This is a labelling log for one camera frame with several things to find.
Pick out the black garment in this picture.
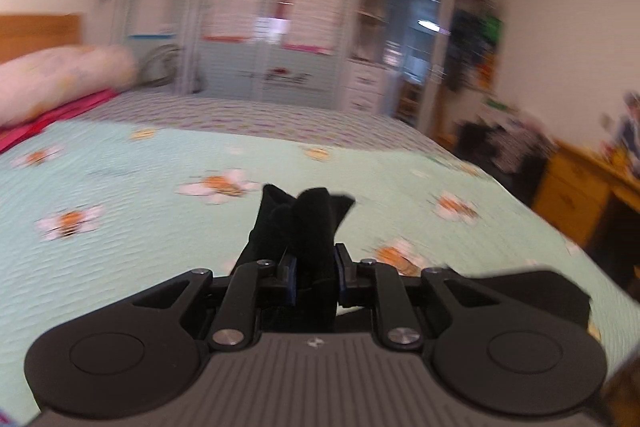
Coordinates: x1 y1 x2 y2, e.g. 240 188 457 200
235 184 590 334

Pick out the black white patterned clothes pile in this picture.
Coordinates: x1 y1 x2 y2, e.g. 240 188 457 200
487 117 556 174

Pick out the mint bee quilt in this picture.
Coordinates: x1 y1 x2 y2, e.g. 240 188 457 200
1 120 639 423

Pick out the yellow wooden desk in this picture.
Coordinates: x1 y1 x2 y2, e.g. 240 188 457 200
532 141 639 248

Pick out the white drawer cabinet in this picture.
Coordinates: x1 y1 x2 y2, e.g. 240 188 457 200
340 60 390 115

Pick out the sliding door wardrobe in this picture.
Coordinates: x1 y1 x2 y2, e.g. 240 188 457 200
114 0 442 112

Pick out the red patterned sheet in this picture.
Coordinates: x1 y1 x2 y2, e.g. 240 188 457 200
0 90 119 154

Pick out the floral rolled duvet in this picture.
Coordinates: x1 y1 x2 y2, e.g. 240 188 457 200
0 46 138 127

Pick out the wooden headboard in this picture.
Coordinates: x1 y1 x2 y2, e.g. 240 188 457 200
0 14 82 64

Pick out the grey coiled hose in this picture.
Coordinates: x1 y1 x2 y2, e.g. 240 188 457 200
136 43 206 93

